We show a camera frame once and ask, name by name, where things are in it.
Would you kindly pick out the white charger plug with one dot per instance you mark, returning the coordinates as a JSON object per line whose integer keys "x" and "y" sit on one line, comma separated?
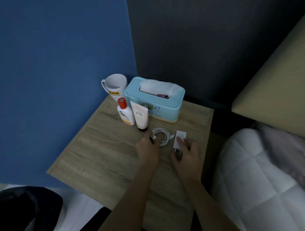
{"x": 180, "y": 140}

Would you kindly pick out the white lotion bottle red cap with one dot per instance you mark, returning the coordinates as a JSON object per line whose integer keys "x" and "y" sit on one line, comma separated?
{"x": 125, "y": 114}

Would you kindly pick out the wooden nightstand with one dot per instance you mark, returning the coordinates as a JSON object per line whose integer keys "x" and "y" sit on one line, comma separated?
{"x": 107, "y": 152}

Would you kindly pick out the black lined trash bin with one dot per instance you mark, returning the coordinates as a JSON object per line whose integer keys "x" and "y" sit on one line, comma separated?
{"x": 26, "y": 207}

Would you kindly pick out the white duvet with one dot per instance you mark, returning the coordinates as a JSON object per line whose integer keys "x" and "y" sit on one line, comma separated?
{"x": 259, "y": 180}

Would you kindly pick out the beige bed frame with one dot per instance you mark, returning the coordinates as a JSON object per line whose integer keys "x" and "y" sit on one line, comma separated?
{"x": 278, "y": 95}

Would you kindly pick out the white mug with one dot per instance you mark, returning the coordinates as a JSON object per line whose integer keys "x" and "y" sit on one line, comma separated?
{"x": 115, "y": 86}

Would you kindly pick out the white facial tissues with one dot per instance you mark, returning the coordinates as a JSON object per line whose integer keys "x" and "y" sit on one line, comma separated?
{"x": 162, "y": 88}

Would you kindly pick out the person's right forearm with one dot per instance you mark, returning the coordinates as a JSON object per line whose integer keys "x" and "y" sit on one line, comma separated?
{"x": 212, "y": 204}

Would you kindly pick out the person's left hand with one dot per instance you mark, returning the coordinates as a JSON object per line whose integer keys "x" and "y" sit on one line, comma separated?
{"x": 149, "y": 150}

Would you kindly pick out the white tube black cap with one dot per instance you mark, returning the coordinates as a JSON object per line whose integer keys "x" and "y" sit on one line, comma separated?
{"x": 140, "y": 116}

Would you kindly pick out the teal tissue box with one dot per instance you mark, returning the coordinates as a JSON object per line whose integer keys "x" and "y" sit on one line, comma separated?
{"x": 164, "y": 109}

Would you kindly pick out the person's left forearm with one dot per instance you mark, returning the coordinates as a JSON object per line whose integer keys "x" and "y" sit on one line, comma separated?
{"x": 133, "y": 200}

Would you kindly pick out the person's right hand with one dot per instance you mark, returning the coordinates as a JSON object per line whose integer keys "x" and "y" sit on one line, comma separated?
{"x": 189, "y": 159}

